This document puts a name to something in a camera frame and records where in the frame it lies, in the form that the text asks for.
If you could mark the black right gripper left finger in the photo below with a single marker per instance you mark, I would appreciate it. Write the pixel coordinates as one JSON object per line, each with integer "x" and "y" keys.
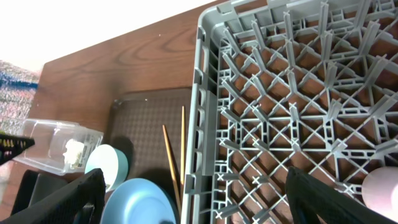
{"x": 80, "y": 201}

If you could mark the black plastic bin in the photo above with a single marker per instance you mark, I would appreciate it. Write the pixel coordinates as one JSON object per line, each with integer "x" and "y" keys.
{"x": 34, "y": 187}

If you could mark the blue plate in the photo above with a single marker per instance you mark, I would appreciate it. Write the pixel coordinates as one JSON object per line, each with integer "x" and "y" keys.
{"x": 139, "y": 201}

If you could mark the dark brown serving tray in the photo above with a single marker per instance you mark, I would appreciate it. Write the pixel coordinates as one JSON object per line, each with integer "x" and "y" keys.
{"x": 135, "y": 128}

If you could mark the wooden chopstick right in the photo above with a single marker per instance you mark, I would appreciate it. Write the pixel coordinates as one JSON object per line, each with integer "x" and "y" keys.
{"x": 182, "y": 154}

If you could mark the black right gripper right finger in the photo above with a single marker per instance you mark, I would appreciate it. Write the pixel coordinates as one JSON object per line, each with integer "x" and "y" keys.
{"x": 312, "y": 201}

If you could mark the light blue rice bowl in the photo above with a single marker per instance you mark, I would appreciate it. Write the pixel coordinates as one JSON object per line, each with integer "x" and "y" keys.
{"x": 113, "y": 164}

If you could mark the wooden chopstick left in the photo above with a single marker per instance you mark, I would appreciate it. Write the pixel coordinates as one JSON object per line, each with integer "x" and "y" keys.
{"x": 172, "y": 169}

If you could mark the grey dishwasher rack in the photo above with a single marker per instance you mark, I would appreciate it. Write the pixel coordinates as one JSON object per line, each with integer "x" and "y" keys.
{"x": 310, "y": 84}

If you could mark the wooden chopstick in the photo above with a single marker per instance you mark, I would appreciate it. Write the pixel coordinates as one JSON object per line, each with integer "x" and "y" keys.
{"x": 172, "y": 169}
{"x": 182, "y": 154}

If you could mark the white paper napkin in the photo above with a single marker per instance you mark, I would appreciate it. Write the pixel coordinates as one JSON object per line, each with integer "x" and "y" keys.
{"x": 73, "y": 154}

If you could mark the pink plastic cup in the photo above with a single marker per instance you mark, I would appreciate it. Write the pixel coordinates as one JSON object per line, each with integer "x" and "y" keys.
{"x": 379, "y": 190}

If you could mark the clear plastic bin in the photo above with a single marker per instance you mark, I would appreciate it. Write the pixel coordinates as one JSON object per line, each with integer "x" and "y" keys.
{"x": 50, "y": 138}

